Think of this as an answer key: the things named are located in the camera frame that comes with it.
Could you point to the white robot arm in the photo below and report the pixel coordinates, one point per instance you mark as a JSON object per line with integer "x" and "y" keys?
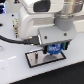
{"x": 47, "y": 22}

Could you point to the blue gear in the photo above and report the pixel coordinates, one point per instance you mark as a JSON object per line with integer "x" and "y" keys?
{"x": 54, "y": 48}

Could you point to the black peg base plate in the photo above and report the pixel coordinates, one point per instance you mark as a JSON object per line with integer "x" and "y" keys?
{"x": 42, "y": 58}

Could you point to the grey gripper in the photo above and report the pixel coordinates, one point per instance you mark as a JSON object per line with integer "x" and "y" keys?
{"x": 52, "y": 35}

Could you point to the left metal peg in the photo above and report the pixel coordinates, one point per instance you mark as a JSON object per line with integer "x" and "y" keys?
{"x": 36, "y": 56}

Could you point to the beige multi-pin connector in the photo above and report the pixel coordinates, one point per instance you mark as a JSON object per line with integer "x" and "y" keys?
{"x": 15, "y": 25}

